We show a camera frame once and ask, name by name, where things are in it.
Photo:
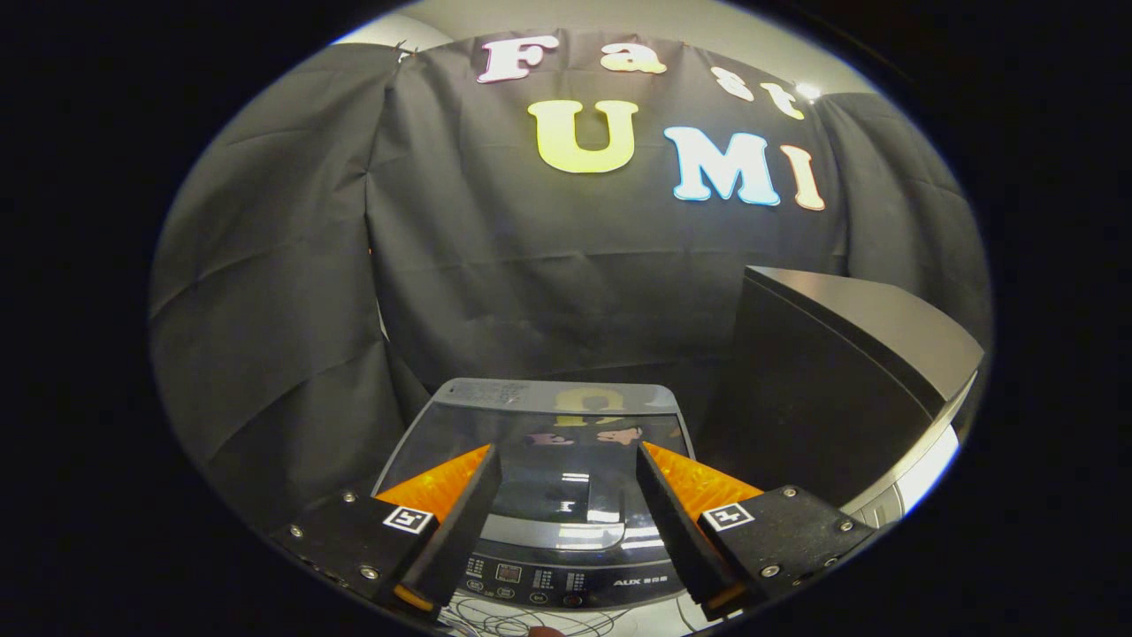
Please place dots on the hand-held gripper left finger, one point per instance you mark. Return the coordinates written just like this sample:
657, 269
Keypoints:
460, 522

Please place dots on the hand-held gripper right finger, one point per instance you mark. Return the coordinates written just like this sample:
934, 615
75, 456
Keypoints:
676, 522

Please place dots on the dark washing machine lid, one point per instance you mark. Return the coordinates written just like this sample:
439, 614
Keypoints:
566, 469

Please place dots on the grey washing machine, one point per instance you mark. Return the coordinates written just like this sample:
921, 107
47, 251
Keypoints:
566, 579

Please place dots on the grey cabinet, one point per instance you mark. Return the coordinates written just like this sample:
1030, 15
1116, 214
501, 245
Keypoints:
796, 398

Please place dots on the black backdrop cloth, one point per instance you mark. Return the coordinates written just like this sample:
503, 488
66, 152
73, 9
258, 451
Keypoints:
495, 265

